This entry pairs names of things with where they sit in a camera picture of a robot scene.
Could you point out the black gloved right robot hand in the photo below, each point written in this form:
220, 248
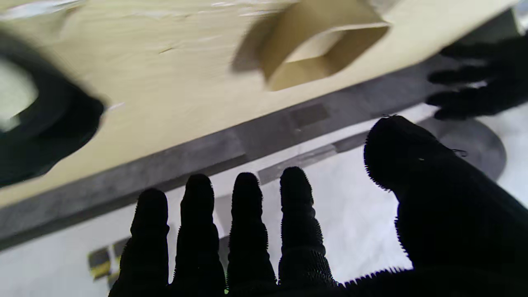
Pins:
453, 231

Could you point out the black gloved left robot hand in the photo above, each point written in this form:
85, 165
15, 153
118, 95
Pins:
499, 78

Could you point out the brown paper food container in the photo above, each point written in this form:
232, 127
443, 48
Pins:
301, 33

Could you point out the dark long knife tray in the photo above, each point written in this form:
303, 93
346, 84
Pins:
297, 163

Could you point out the yellow black spice jar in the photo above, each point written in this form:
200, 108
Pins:
119, 249
100, 262

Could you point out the black cast iron skillet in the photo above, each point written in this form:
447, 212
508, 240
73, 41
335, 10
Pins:
62, 123

